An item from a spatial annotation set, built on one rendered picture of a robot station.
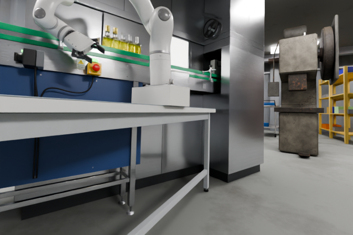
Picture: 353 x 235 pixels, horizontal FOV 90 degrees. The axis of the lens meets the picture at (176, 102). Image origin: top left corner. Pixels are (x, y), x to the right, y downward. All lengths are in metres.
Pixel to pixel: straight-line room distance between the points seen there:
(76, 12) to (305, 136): 3.65
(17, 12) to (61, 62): 2.72
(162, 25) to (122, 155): 0.87
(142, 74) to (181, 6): 1.10
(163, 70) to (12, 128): 0.68
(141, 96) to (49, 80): 0.52
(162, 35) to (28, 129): 0.73
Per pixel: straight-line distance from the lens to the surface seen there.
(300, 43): 4.02
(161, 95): 0.87
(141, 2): 1.11
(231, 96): 1.91
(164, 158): 1.84
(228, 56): 1.96
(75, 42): 1.01
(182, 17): 2.14
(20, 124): 0.54
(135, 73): 1.31
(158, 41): 1.01
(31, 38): 1.25
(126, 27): 1.70
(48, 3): 1.03
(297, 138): 3.82
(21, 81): 1.21
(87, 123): 0.62
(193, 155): 2.08
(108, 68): 1.25
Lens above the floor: 0.73
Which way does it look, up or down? 2 degrees up
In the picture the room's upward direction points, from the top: 1 degrees clockwise
